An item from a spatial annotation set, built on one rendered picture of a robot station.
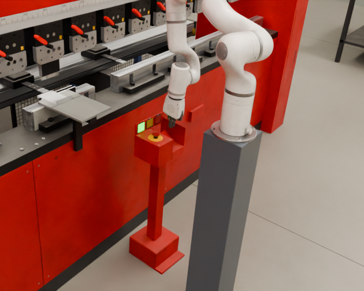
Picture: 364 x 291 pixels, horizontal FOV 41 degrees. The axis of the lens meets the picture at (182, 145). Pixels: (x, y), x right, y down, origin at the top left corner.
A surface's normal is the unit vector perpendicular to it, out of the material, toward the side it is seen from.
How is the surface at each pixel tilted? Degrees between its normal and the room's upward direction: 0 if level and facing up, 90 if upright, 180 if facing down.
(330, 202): 0
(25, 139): 0
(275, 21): 90
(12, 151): 0
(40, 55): 90
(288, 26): 90
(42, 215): 90
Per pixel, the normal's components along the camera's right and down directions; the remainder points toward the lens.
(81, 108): 0.07, -0.86
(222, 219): -0.59, 0.37
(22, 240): 0.82, 0.34
